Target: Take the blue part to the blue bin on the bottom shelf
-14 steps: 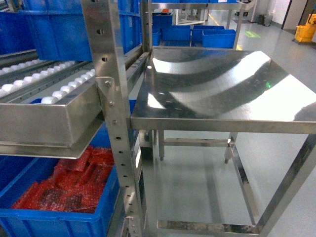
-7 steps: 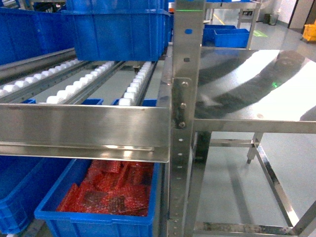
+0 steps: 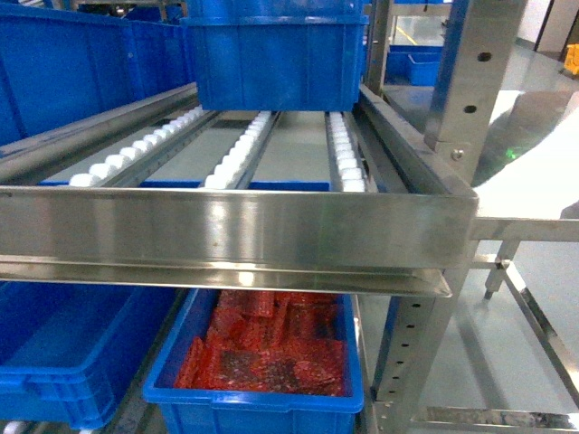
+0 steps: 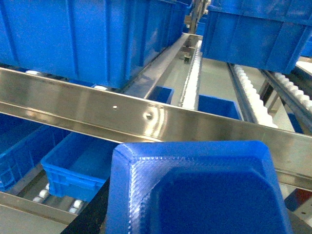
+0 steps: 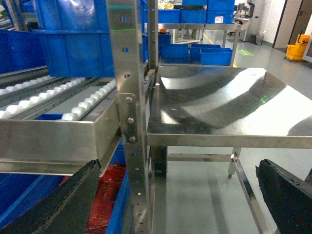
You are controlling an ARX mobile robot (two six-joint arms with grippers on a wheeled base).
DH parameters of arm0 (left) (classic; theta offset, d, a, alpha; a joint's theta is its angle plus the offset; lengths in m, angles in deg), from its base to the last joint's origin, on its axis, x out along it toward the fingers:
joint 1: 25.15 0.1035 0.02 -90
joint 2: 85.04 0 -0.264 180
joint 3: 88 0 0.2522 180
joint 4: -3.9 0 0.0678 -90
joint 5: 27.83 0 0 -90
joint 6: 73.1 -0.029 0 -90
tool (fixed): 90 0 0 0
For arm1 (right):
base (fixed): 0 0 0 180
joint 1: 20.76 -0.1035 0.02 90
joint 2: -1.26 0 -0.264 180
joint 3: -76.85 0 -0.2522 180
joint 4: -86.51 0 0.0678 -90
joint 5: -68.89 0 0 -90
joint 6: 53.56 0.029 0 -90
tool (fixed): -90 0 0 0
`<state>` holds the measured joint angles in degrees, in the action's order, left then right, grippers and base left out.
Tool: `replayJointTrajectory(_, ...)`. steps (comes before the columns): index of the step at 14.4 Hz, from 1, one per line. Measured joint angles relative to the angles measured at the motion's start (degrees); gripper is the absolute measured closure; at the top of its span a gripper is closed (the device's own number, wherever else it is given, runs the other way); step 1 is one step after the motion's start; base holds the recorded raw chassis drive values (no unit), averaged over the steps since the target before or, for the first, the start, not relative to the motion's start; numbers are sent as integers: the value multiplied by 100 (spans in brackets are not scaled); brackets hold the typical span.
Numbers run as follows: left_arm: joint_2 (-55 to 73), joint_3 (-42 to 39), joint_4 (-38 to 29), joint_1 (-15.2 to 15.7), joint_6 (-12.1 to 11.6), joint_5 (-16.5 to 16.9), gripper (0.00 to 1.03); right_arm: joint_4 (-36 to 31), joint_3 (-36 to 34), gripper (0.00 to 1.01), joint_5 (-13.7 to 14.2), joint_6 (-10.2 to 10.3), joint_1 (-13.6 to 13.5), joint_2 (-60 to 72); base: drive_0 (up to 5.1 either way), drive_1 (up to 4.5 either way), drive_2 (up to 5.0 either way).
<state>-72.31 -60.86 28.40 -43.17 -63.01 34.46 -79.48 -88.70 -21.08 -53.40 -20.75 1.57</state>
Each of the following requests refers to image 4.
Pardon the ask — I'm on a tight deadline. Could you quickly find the blue bin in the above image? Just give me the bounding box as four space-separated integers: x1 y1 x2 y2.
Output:
202 0 312 74
0 0 187 88

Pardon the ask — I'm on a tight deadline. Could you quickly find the blue bin upper left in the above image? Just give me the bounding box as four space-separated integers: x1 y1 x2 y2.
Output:
0 0 187 88

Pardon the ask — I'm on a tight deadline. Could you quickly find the blue bin upper right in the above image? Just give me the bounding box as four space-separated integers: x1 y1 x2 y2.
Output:
202 0 312 74

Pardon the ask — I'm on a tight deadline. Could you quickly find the steel roller shelf rack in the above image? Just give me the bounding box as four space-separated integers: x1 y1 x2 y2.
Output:
0 0 312 234

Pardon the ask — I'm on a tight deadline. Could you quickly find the blue bin lower shelf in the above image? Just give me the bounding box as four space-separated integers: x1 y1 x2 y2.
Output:
40 133 118 202

